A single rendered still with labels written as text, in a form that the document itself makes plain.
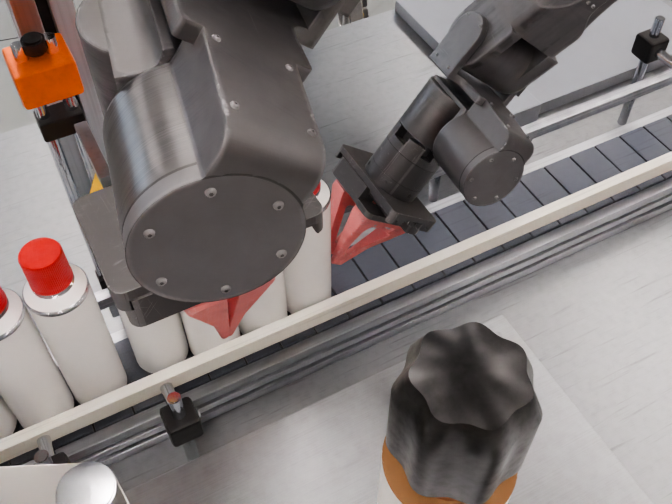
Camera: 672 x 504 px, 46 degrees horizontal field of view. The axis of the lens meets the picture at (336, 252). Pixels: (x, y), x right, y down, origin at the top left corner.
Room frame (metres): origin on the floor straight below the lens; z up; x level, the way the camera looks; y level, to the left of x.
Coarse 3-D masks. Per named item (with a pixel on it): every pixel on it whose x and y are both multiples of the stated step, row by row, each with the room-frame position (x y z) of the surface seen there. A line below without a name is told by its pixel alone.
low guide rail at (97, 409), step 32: (576, 192) 0.60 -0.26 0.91; (608, 192) 0.61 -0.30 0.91; (512, 224) 0.55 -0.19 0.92; (544, 224) 0.57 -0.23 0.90; (448, 256) 0.51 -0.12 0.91; (352, 288) 0.47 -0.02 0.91; (384, 288) 0.47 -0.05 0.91; (288, 320) 0.43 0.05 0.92; (320, 320) 0.44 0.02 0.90; (224, 352) 0.40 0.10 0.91; (128, 384) 0.36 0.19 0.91; (160, 384) 0.36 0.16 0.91; (64, 416) 0.33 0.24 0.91; (96, 416) 0.33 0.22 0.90; (0, 448) 0.30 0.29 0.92; (32, 448) 0.31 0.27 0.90
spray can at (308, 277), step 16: (320, 192) 0.48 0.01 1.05; (304, 240) 0.45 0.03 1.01; (320, 240) 0.46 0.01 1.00; (304, 256) 0.45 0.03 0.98; (320, 256) 0.46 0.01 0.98; (288, 272) 0.46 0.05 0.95; (304, 272) 0.45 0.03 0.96; (320, 272) 0.46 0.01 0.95; (288, 288) 0.46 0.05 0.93; (304, 288) 0.45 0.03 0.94; (320, 288) 0.46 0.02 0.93; (288, 304) 0.46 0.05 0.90; (304, 304) 0.45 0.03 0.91
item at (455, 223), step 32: (640, 128) 0.74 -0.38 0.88; (576, 160) 0.69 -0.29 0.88; (608, 160) 0.69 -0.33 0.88; (640, 160) 0.69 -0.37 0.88; (512, 192) 0.63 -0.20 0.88; (544, 192) 0.63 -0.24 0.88; (448, 224) 0.58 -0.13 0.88; (480, 224) 0.58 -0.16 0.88; (384, 256) 0.54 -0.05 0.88; (416, 256) 0.54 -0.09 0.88; (480, 256) 0.54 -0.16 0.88; (416, 288) 0.50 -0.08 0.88; (128, 352) 0.42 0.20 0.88; (256, 352) 0.42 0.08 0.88; (192, 384) 0.38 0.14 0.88; (128, 416) 0.35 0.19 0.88
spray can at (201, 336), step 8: (184, 312) 0.41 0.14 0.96; (184, 320) 0.41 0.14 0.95; (192, 320) 0.40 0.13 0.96; (184, 328) 0.42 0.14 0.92; (192, 328) 0.41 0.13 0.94; (200, 328) 0.40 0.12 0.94; (208, 328) 0.40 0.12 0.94; (192, 336) 0.41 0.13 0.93; (200, 336) 0.40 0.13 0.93; (208, 336) 0.40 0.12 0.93; (216, 336) 0.40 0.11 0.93; (232, 336) 0.41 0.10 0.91; (192, 344) 0.41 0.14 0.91; (200, 344) 0.40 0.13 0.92; (208, 344) 0.40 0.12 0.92; (216, 344) 0.40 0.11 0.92; (192, 352) 0.41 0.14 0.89; (200, 352) 0.40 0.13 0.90
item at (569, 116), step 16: (656, 80) 0.73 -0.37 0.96; (608, 96) 0.71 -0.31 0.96; (624, 96) 0.71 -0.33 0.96; (640, 96) 0.72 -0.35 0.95; (560, 112) 0.68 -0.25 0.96; (576, 112) 0.68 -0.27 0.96; (592, 112) 0.69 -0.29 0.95; (528, 128) 0.65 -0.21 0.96; (544, 128) 0.66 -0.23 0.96; (432, 176) 0.59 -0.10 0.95; (352, 208) 0.54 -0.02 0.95; (112, 304) 0.43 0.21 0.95
